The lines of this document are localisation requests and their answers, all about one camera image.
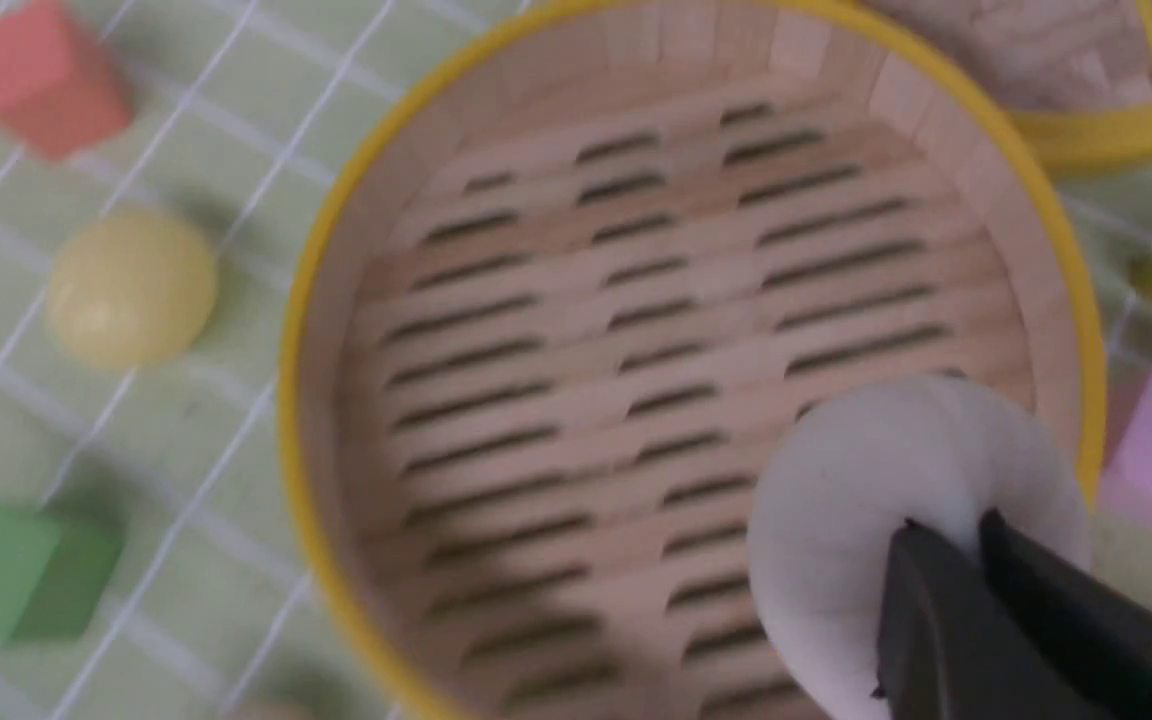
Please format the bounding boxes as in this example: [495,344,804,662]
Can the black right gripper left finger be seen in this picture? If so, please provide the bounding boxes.
[873,521,1107,719]

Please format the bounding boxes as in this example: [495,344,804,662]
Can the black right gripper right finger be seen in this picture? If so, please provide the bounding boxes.
[979,511,1152,719]

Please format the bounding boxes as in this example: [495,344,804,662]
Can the white bun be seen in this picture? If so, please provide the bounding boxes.
[748,374,1091,719]

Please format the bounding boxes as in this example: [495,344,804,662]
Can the yellow bun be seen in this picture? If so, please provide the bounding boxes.
[44,206,219,372]

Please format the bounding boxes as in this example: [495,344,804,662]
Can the bamboo steamer tray yellow rim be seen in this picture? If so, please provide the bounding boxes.
[278,1,1106,719]

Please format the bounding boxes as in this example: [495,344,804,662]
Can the bamboo steamer lid yellow rim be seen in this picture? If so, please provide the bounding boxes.
[870,1,1152,176]

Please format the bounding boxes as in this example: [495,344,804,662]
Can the green checkered tablecloth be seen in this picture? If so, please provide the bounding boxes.
[0,1,1152,719]

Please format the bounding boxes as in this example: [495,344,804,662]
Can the green cube block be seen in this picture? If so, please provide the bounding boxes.
[0,500,124,646]

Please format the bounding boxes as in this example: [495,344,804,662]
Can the red cube block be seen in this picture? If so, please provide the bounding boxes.
[0,1,134,161]

